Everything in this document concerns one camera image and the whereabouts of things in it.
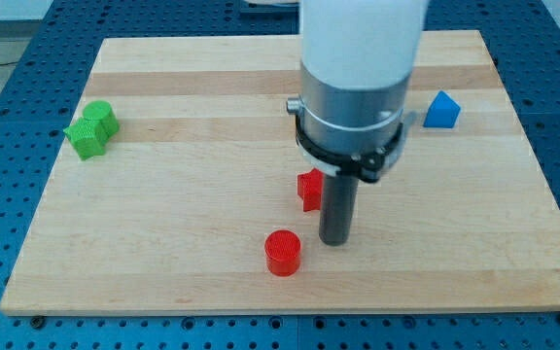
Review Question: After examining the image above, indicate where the red cylinder block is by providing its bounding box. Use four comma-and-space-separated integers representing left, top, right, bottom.
264, 229, 301, 277

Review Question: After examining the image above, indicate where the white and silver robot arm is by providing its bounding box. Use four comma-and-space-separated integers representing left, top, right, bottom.
287, 0, 429, 183

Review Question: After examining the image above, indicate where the red star block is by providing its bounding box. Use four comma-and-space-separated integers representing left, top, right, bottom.
297, 168, 323, 212

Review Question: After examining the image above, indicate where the green star block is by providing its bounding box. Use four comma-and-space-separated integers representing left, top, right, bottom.
63, 118, 108, 160

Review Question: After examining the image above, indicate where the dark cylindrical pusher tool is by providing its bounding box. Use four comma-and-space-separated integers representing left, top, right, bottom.
319, 175, 358, 246

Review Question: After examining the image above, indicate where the light wooden board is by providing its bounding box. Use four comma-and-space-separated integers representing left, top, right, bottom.
0, 30, 560, 316

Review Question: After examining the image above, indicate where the blue triangular block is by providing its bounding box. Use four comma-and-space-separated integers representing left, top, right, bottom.
423, 90, 461, 128

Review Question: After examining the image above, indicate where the green cylinder block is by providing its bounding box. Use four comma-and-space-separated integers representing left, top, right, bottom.
82, 100, 120, 138

